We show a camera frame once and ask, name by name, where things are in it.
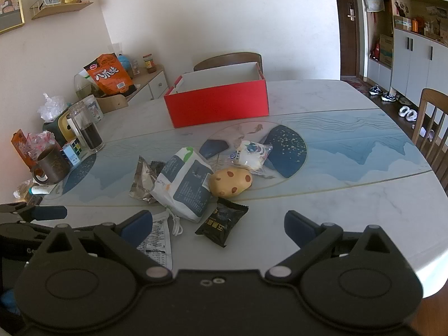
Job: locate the black gold print snack packet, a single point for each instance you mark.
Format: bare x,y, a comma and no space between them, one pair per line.
220,224

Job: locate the orange snack bag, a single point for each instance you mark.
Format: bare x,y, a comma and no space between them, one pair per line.
108,75

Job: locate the wooden wall shelf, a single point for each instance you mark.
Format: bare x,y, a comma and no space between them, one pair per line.
70,8

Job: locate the large gold framed picture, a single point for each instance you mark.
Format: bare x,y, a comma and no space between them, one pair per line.
8,0

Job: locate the blue patterned ball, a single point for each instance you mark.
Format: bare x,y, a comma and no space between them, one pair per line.
124,61

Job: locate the brown door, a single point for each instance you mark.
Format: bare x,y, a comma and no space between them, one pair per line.
346,42

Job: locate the orange packet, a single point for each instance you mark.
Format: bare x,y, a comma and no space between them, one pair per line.
21,147

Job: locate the red bag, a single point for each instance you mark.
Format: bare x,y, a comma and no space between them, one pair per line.
375,50

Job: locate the taped cardboard box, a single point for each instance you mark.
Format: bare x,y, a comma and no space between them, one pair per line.
402,22

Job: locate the white printed paper packet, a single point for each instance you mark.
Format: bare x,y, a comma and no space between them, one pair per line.
159,248

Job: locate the wooden chair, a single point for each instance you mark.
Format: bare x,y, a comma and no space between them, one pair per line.
434,95
227,57

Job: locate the green yellow tissue box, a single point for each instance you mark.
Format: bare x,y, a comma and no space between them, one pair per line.
57,129

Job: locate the beige wooden holder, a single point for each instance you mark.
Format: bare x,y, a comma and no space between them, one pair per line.
112,104

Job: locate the brown mug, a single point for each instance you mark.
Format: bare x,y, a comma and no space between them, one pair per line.
52,166

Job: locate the crumpled clear plastic bag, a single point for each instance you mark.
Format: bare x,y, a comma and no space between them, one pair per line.
52,106

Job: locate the marble patterned desktop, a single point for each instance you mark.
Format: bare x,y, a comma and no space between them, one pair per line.
332,199

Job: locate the pink clear wrapper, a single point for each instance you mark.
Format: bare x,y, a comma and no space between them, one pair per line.
42,138

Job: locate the white packet blue logo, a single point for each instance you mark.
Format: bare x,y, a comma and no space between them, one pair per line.
234,156

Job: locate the clear glass vase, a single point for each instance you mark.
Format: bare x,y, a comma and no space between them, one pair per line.
82,89

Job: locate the white slipper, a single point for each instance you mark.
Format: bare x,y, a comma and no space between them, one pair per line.
412,114
403,111

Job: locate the small glass cup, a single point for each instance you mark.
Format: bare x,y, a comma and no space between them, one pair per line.
135,67

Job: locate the white printed tin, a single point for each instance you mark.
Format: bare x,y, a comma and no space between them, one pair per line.
95,110

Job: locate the small white tube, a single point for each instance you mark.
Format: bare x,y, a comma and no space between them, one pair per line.
40,189

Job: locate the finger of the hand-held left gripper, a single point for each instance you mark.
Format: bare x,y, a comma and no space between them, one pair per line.
24,230
49,212

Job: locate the white grey snack bag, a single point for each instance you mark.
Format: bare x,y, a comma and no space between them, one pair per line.
185,185

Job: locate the glass jar dark contents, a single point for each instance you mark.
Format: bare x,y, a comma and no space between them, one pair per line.
89,136

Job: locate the white side cabinet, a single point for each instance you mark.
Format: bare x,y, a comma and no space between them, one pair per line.
154,85

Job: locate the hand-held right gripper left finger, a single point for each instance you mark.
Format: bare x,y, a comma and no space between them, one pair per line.
134,229

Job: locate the orange bottle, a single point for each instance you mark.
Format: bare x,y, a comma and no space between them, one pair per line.
417,25

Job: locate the dark sneaker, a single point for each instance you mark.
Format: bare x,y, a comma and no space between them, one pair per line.
388,96
374,90

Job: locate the grey white shoe cabinet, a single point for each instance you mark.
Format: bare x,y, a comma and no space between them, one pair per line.
413,63

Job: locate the red lid sauce jar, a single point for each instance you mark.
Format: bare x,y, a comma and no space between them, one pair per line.
149,64

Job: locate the large cardboard box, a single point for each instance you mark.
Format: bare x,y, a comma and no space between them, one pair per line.
386,50

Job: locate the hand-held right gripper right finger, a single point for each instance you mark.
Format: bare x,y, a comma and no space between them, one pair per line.
297,229

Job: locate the silver snack packet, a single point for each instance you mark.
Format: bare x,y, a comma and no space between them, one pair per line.
141,182

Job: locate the blueberry jelly cup packet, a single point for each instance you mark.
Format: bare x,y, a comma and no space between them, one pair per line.
250,154

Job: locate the yellow spotted potato toy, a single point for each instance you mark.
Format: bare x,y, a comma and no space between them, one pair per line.
229,182

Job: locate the red cardboard box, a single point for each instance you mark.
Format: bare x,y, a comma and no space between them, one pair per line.
217,105

